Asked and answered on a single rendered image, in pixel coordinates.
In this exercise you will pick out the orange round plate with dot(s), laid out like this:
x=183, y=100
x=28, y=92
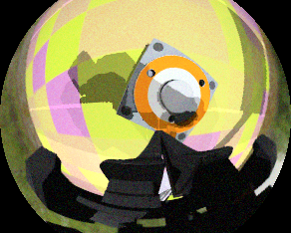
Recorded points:
x=147, y=93

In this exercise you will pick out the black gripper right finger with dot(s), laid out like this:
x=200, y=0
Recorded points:
x=182, y=162

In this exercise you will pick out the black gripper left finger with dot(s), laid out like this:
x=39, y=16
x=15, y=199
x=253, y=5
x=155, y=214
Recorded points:
x=149, y=166

